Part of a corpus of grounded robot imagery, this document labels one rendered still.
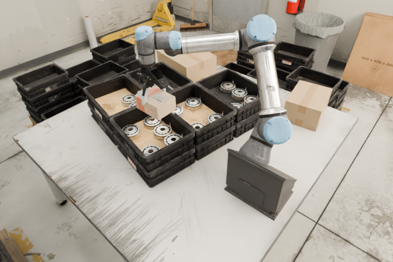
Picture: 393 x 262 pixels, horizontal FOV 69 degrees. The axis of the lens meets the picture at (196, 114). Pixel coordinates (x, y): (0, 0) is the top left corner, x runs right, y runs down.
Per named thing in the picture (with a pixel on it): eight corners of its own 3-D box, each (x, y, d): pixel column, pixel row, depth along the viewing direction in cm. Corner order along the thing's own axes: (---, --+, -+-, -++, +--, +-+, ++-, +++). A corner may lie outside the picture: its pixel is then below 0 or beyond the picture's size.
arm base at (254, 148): (272, 168, 136) (281, 149, 136) (258, 163, 125) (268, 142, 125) (247, 154, 146) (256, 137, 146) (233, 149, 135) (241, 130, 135)
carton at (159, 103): (176, 109, 142) (175, 96, 137) (158, 120, 135) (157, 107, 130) (154, 97, 150) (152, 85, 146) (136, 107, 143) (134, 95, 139)
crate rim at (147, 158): (196, 135, 148) (196, 132, 146) (145, 162, 133) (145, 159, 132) (155, 102, 173) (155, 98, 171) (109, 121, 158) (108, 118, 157)
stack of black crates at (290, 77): (329, 119, 278) (343, 79, 251) (317, 134, 261) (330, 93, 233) (291, 103, 300) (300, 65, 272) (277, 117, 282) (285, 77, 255)
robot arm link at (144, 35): (152, 31, 116) (131, 31, 116) (155, 56, 123) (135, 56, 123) (155, 24, 122) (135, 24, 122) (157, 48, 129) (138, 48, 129)
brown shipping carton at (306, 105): (315, 131, 180) (321, 111, 170) (281, 120, 189) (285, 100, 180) (326, 107, 200) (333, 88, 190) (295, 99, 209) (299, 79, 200)
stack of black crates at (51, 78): (66, 99, 312) (52, 62, 285) (80, 110, 296) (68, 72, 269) (29, 117, 289) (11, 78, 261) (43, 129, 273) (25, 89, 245)
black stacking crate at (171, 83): (194, 97, 193) (194, 82, 186) (157, 114, 179) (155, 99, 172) (162, 75, 218) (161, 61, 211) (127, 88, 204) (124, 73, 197)
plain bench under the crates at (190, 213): (330, 185, 233) (359, 117, 190) (204, 386, 138) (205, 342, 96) (186, 110, 318) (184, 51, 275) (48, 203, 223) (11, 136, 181)
